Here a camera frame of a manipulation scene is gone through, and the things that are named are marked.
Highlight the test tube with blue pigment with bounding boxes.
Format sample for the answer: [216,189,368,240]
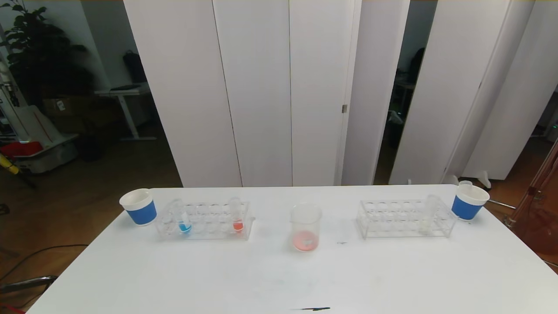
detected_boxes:
[169,198,192,235]

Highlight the test tube with red pigment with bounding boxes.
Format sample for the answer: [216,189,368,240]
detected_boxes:
[228,196,245,234]

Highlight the clear plastic beaker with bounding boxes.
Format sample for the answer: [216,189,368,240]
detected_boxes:
[290,203,323,252]

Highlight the clear acrylic test tube rack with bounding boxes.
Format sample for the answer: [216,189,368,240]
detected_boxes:
[357,199,457,239]
[155,200,255,241]

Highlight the test tube with yellowish pigment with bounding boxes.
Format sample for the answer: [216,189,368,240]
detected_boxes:
[419,195,442,235]

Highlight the white folding partition screen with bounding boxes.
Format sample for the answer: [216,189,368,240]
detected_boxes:
[388,0,537,185]
[123,0,411,188]
[462,0,558,180]

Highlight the blue banded white paper cup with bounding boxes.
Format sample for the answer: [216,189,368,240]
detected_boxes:
[119,188,157,226]
[451,183,490,221]

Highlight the white standing desk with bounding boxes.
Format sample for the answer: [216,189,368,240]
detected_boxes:
[95,84,157,141]

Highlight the black backpack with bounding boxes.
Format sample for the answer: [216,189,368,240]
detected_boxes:
[122,49,148,83]

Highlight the black bin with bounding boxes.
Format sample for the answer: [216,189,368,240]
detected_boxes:
[75,133,104,162]

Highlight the brown cardboard box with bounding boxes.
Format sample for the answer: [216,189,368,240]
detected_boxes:
[41,96,99,117]

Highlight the white machine base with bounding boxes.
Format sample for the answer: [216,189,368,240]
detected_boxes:
[0,65,80,174]

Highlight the red flat object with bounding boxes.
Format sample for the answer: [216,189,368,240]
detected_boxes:
[0,140,43,159]

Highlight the green potted plant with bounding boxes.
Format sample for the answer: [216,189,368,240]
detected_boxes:
[0,0,93,107]

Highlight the yellow object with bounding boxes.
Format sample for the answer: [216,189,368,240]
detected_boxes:
[0,154,20,174]

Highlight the black floor cable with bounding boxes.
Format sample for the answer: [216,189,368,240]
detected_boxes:
[0,242,89,280]

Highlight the metal frame stand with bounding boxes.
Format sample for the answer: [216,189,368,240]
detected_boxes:
[506,140,558,266]

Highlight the metal chair frame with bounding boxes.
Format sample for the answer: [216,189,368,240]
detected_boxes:
[0,274,58,314]

